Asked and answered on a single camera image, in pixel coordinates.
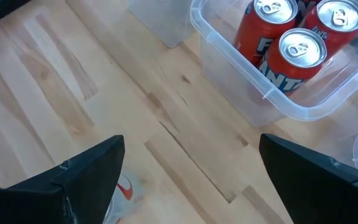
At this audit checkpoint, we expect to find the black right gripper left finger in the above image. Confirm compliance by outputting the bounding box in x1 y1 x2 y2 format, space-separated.
0 134 126 224

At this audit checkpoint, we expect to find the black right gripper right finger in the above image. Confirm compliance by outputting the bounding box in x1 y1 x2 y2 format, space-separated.
258 133 358 224

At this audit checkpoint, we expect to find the silver Diet Coke can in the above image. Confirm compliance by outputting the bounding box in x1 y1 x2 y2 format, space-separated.
103 172 144 224

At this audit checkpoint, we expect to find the red Fanta strawberry can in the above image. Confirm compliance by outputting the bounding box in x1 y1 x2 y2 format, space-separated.
258 27 328 96
234 0 298 68
300 0 358 60

